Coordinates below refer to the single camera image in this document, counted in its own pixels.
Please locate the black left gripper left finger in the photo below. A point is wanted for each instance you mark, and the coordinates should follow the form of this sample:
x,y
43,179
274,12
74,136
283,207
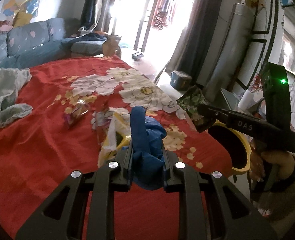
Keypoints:
x,y
82,206

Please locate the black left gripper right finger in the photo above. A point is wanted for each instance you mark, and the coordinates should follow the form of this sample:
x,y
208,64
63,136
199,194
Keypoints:
x,y
210,206

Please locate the green black snack packet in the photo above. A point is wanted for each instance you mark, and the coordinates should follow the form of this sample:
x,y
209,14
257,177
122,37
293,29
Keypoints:
x,y
191,100

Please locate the purple candy wrapper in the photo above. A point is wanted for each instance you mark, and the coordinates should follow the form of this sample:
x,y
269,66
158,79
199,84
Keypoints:
x,y
72,116

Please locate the blue cloth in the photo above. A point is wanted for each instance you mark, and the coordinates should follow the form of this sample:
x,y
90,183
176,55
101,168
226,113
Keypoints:
x,y
147,136

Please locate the person right hand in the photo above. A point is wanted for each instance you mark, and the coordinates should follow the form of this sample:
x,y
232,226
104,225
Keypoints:
x,y
259,161

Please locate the white paper roll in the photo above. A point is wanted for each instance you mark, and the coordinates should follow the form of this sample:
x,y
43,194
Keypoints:
x,y
245,101

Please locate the red floral tablecloth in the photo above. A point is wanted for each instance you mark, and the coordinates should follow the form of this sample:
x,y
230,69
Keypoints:
x,y
39,151

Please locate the white standing air conditioner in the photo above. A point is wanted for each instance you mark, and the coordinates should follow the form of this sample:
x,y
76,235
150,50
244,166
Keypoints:
x,y
232,51

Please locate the blue lidded bucket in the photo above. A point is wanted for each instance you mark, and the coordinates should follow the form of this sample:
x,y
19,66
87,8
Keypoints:
x,y
180,80

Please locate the dark grey curtain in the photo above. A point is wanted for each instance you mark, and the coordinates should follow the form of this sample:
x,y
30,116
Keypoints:
x,y
199,33

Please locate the light green crumpled cloth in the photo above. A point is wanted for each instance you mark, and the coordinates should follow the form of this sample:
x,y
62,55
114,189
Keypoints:
x,y
11,81

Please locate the dark shoe on floor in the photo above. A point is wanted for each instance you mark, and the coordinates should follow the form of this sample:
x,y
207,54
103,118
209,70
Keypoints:
x,y
137,55

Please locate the hanging colourful laundry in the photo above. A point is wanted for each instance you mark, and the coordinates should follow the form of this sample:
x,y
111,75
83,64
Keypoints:
x,y
163,14

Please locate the blue sofa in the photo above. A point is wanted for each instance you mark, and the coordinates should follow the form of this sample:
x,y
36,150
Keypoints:
x,y
41,42

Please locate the brown paper bag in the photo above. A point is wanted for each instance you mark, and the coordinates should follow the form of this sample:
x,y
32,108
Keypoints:
x,y
111,46

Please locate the dark blue curtain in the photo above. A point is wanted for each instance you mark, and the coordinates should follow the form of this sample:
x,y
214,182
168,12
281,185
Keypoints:
x,y
90,12

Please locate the yellow cushion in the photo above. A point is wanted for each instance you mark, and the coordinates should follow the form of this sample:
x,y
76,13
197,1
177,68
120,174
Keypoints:
x,y
22,19

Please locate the world map poster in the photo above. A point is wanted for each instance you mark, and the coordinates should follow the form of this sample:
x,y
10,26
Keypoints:
x,y
9,8

